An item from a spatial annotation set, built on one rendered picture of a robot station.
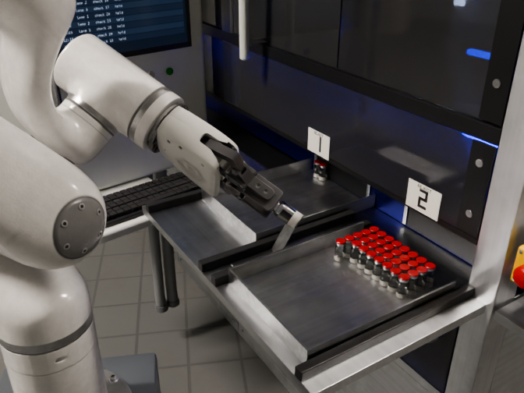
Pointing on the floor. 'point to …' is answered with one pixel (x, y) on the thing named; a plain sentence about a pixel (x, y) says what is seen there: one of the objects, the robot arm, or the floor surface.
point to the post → (494, 253)
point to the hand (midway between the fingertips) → (261, 196)
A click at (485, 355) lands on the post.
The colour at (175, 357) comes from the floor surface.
